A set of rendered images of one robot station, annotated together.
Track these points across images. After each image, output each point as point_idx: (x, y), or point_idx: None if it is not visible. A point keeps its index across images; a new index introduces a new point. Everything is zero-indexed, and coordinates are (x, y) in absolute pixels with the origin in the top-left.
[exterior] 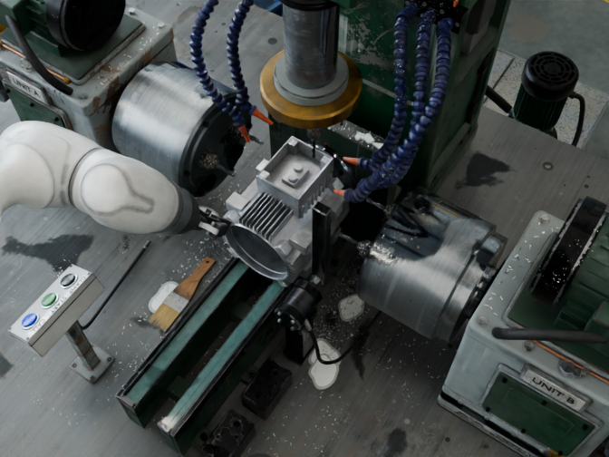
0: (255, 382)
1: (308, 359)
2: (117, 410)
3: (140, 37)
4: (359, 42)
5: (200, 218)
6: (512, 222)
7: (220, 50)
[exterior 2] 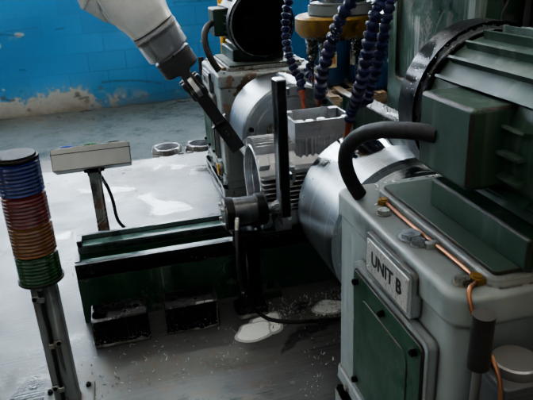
0: (182, 290)
1: (251, 319)
2: None
3: None
4: (425, 41)
5: (189, 72)
6: None
7: None
